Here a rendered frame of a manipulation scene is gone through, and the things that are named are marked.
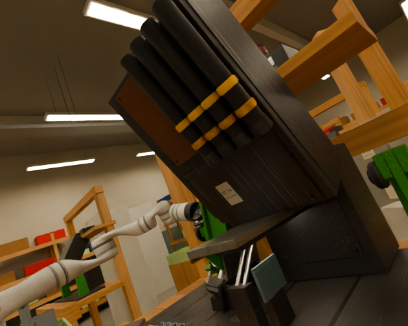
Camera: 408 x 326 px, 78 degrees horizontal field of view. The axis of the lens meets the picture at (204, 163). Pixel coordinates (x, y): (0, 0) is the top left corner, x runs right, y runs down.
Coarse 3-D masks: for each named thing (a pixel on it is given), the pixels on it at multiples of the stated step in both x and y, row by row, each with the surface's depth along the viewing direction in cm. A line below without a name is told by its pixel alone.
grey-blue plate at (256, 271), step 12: (264, 264) 60; (276, 264) 62; (264, 276) 58; (276, 276) 61; (264, 288) 57; (276, 288) 59; (264, 300) 56; (276, 300) 57; (288, 300) 59; (276, 312) 55; (288, 312) 58; (276, 324) 56; (288, 324) 56
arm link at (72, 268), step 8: (112, 240) 112; (96, 248) 108; (104, 248) 108; (112, 248) 110; (96, 256) 109; (104, 256) 107; (112, 256) 110; (64, 264) 96; (72, 264) 98; (80, 264) 100; (88, 264) 102; (96, 264) 104; (72, 272) 96; (80, 272) 99
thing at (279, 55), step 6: (276, 48) 85; (282, 48) 83; (288, 48) 86; (270, 54) 87; (276, 54) 85; (282, 54) 84; (288, 54) 84; (294, 54) 88; (270, 60) 87; (276, 60) 86; (282, 60) 84; (276, 66) 85
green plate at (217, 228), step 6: (204, 210) 79; (204, 216) 79; (210, 216) 79; (204, 222) 79; (210, 222) 79; (216, 222) 77; (210, 228) 80; (216, 228) 78; (222, 228) 76; (228, 228) 75; (210, 234) 80; (216, 234) 78
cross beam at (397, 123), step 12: (396, 108) 79; (372, 120) 84; (384, 120) 82; (396, 120) 79; (348, 132) 89; (360, 132) 87; (372, 132) 84; (384, 132) 82; (396, 132) 80; (348, 144) 90; (360, 144) 87; (372, 144) 85
